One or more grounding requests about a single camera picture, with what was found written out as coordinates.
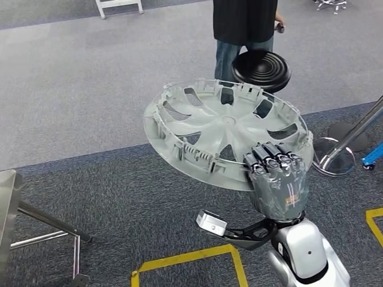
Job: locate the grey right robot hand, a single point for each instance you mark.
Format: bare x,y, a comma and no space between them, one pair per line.
278,194

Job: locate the person's hand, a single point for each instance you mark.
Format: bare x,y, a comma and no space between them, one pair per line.
279,19

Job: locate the black handheld controller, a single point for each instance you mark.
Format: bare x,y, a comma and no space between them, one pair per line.
280,28

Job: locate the grey plastic wheel hubcap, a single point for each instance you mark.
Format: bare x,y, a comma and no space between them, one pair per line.
221,126

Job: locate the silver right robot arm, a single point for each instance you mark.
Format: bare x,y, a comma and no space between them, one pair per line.
302,249

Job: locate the blue metal shelf rack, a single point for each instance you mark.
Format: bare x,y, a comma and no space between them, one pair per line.
374,155

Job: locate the steel workbench table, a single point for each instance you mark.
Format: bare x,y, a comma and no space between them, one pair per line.
9,206

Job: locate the person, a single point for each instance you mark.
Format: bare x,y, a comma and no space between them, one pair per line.
242,20

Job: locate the black round swivel stool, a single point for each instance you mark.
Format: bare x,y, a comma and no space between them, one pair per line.
260,71

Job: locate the chrome chair base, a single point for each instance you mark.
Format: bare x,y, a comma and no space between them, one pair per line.
328,4

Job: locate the chrome stanchion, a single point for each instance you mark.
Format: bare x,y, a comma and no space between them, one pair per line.
332,158

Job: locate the yellow floor tape square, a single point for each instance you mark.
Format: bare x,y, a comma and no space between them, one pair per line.
185,256

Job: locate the white bench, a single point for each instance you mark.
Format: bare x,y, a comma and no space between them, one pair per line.
119,3

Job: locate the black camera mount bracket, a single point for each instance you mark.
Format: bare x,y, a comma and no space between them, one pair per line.
251,235

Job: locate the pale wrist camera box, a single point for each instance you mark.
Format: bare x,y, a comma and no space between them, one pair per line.
211,223

